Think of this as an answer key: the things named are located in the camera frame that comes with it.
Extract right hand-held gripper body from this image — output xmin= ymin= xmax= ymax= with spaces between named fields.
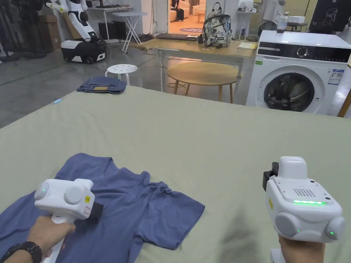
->
xmin=262 ymin=156 xmax=346 ymax=263

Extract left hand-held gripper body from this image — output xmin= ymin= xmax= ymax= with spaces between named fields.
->
xmin=34 ymin=178 xmax=105 ymax=263

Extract blue t-shirt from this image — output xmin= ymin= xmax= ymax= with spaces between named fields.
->
xmin=0 ymin=152 xmax=206 ymax=263

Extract person's left hand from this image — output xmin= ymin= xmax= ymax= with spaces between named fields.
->
xmin=27 ymin=215 xmax=76 ymax=257

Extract person's right hand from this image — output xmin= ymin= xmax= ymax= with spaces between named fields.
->
xmin=278 ymin=234 xmax=327 ymax=263

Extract folded blue jeans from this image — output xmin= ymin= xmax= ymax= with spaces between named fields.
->
xmin=76 ymin=76 xmax=127 ymax=95

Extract bed with pale green sheet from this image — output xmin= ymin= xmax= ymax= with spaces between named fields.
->
xmin=0 ymin=85 xmax=351 ymax=263

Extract white washing machine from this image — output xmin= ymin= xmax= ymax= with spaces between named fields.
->
xmin=245 ymin=14 xmax=351 ymax=117

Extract white round stool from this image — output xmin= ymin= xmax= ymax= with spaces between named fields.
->
xmin=105 ymin=63 xmax=142 ymax=87

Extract white wheeled robot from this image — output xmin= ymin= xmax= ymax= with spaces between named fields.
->
xmin=45 ymin=0 xmax=107 ymax=65

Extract round wooden table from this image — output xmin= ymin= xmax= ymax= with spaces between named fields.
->
xmin=166 ymin=61 xmax=238 ymax=104

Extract brown cartons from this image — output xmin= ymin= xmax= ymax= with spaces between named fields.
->
xmin=38 ymin=14 xmax=62 ymax=53

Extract rectangular wooden table with backpack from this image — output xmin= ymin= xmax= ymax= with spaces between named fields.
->
xmin=138 ymin=2 xmax=260 ymax=94

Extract white desk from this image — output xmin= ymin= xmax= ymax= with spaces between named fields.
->
xmin=87 ymin=0 xmax=135 ymax=44

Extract white folding table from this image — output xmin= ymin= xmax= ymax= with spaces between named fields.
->
xmin=111 ymin=11 xmax=144 ymax=53

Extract hanging black t-shirt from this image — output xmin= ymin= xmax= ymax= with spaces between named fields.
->
xmin=308 ymin=0 xmax=351 ymax=36

